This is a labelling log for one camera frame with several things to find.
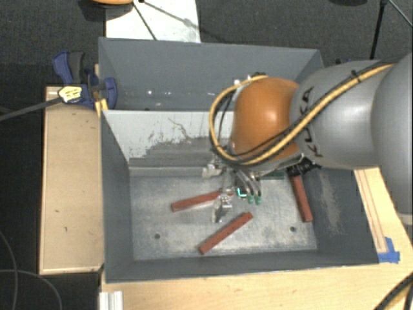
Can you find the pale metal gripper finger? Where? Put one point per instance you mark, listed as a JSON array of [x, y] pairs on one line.
[[216, 213], [226, 208]]

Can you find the red-brown flat block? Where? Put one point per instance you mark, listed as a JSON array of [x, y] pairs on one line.
[[302, 202], [226, 232], [193, 202]]

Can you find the grey metal bin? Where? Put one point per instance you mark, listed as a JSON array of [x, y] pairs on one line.
[[180, 224]]

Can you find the pale wood board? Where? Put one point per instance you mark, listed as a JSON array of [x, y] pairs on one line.
[[72, 186]]

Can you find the black cylinder on white bracket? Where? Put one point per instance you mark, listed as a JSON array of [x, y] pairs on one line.
[[301, 168]]

